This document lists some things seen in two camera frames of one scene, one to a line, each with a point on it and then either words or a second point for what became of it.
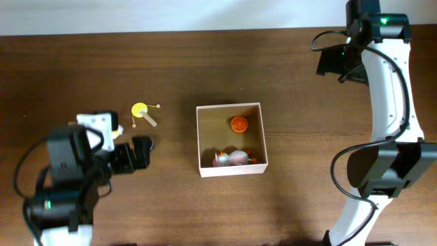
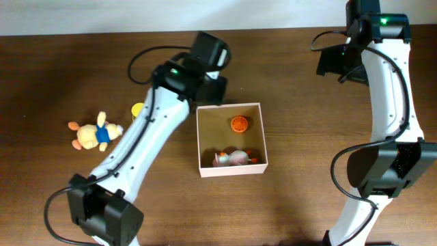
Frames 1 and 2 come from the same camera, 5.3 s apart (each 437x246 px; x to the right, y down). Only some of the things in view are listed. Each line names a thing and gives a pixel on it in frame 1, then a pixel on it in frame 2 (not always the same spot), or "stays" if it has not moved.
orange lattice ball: [239, 124] stays
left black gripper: [143, 158] → [215, 96]
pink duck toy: [236, 158] stays
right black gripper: [328, 61] stays
